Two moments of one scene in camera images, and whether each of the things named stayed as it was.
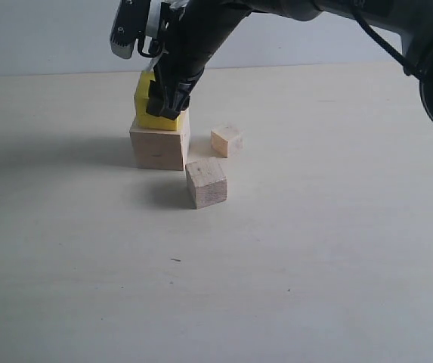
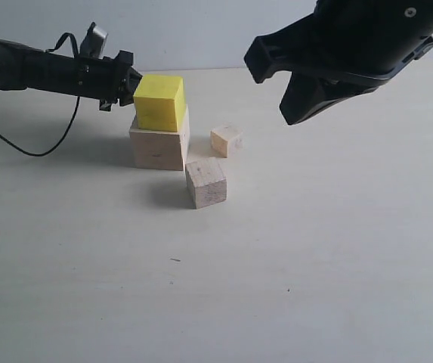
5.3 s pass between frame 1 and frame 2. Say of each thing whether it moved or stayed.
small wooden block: stayed
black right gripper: moved
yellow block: stayed
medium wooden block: stayed
